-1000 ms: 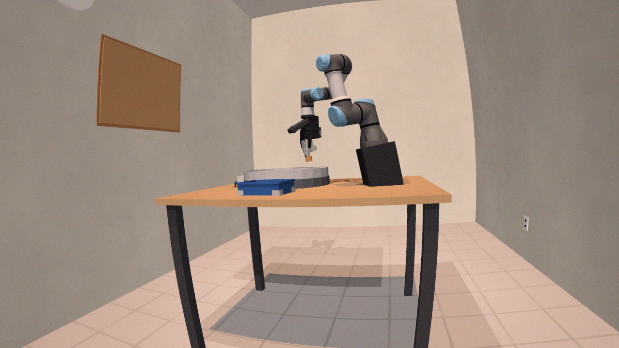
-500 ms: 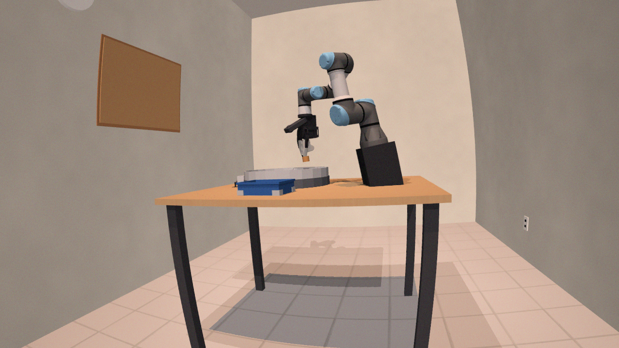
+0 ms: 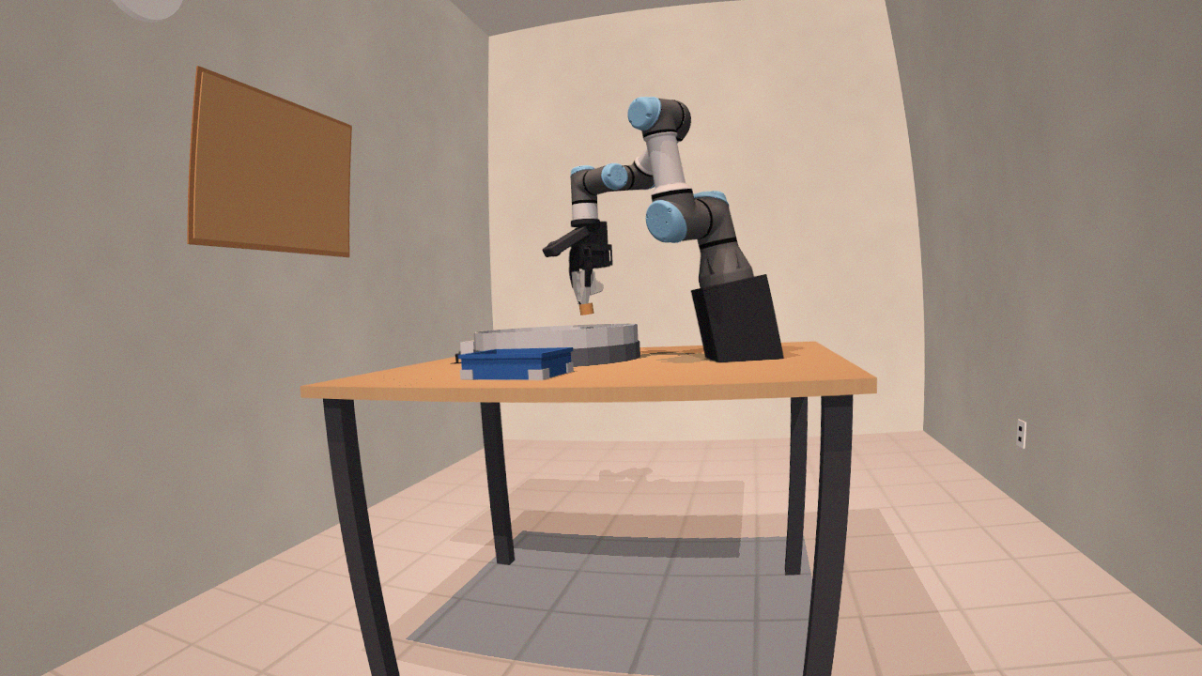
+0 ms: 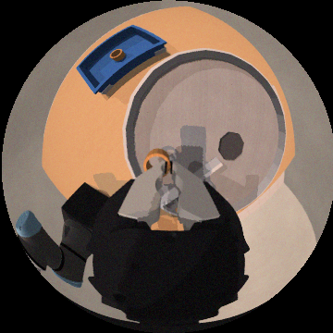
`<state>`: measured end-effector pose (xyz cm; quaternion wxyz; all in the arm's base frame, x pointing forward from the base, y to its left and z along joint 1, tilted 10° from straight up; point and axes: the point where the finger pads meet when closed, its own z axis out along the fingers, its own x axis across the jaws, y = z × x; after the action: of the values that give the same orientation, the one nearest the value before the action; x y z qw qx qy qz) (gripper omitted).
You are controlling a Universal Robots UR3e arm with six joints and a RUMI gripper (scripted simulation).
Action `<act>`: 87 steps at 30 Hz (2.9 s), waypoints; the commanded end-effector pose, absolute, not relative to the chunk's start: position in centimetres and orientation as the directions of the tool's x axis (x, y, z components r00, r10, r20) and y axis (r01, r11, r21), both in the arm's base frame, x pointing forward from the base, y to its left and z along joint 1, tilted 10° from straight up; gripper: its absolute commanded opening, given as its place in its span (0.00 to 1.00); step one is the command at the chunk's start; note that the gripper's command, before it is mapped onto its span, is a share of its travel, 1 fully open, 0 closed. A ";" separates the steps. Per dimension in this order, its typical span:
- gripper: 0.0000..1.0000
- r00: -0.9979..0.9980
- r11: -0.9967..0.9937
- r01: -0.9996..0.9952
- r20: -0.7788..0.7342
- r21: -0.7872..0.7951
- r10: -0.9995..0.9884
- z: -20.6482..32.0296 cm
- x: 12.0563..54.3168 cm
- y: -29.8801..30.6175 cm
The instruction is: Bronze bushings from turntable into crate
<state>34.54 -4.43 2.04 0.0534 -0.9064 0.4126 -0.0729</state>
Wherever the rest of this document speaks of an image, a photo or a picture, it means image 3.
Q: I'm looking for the blue plastic crate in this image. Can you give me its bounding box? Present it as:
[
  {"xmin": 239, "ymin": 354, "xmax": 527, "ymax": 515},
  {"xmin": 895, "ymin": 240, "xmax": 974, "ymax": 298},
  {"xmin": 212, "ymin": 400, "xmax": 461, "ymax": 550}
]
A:
[{"xmin": 458, "ymin": 346, "xmax": 575, "ymax": 380}]

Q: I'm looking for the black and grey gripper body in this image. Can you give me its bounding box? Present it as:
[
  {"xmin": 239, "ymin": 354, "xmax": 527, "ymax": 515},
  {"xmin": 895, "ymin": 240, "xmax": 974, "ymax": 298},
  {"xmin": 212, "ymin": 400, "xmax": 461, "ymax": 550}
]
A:
[{"xmin": 569, "ymin": 219, "xmax": 613, "ymax": 269}]

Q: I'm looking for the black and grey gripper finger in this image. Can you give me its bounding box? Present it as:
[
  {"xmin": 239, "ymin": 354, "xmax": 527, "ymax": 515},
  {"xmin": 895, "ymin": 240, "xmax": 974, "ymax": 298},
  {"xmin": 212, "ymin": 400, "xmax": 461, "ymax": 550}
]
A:
[
  {"xmin": 579, "ymin": 253, "xmax": 603, "ymax": 304},
  {"xmin": 569, "ymin": 263, "xmax": 581, "ymax": 306}
]

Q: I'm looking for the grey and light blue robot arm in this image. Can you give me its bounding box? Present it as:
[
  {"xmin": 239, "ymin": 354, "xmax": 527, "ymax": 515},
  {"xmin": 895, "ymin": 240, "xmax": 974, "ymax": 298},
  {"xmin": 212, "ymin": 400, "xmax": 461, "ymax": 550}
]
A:
[{"xmin": 570, "ymin": 97, "xmax": 754, "ymax": 287}]

